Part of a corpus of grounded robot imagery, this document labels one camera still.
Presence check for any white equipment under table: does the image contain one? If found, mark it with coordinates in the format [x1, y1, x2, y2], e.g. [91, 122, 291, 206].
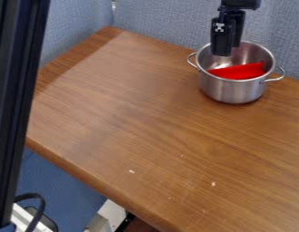
[84, 199, 127, 232]

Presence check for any red cloth block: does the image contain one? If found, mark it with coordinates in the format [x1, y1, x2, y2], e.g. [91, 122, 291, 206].
[208, 63, 265, 80]

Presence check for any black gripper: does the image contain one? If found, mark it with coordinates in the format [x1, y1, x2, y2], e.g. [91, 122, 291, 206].
[211, 0, 261, 56]

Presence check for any stainless steel metal pot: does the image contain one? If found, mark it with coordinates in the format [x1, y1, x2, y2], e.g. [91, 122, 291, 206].
[187, 41, 285, 104]

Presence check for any black cable loop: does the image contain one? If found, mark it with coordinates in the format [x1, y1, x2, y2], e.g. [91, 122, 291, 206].
[12, 192, 47, 232]

